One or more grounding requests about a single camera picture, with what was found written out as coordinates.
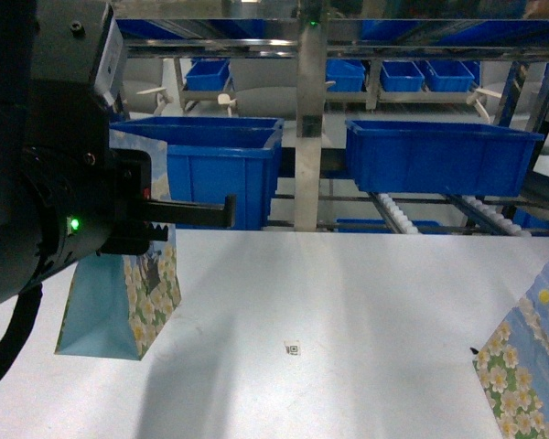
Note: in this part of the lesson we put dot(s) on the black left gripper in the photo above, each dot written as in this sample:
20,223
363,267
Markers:
84,198

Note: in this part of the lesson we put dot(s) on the flower gift bag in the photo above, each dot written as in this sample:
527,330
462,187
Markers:
118,304
513,366

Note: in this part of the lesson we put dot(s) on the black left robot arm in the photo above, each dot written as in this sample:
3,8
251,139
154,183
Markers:
61,66

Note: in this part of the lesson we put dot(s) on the large blue plastic crate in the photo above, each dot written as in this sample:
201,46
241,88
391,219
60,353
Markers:
205,164

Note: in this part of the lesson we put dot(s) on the blue crate behind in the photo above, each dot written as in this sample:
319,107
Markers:
200,121

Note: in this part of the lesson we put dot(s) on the QR code sticker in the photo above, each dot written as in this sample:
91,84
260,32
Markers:
293,347

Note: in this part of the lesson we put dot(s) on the blue crate on rollers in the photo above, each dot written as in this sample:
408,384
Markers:
473,159

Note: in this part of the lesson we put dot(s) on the steel rack frame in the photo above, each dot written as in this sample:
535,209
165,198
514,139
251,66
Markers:
406,43

